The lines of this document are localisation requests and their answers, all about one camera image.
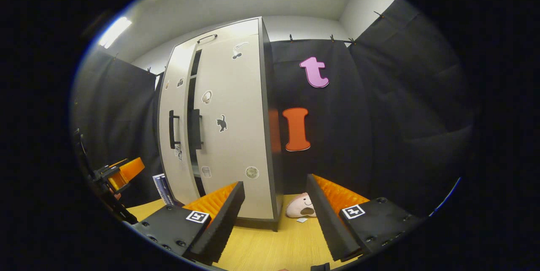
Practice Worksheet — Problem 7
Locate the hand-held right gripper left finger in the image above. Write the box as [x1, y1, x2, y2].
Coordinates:
[131, 181, 245, 265]

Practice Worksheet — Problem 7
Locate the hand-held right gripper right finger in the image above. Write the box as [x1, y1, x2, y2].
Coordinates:
[305, 174, 422, 263]

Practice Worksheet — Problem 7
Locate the white cabinet door wide handle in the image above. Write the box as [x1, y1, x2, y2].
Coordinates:
[192, 31, 277, 221]

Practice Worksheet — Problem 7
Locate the white cabinet door slim handle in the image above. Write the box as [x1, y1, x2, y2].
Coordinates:
[158, 43, 203, 206]

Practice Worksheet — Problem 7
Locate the pink plush toy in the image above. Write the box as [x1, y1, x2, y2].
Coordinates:
[286, 192, 317, 219]

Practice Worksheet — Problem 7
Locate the black backdrop cloth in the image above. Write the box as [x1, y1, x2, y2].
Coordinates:
[72, 0, 481, 221]

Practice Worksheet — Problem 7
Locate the narrow ceiling light panel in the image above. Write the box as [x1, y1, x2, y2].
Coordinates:
[98, 16, 132, 49]

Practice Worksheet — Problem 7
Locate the white cabinet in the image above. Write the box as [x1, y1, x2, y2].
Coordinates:
[157, 16, 282, 233]

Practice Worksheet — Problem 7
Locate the slim black door handle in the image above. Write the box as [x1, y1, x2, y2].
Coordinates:
[169, 110, 181, 149]

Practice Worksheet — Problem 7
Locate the wide black door handle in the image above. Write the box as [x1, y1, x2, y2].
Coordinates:
[189, 109, 204, 150]

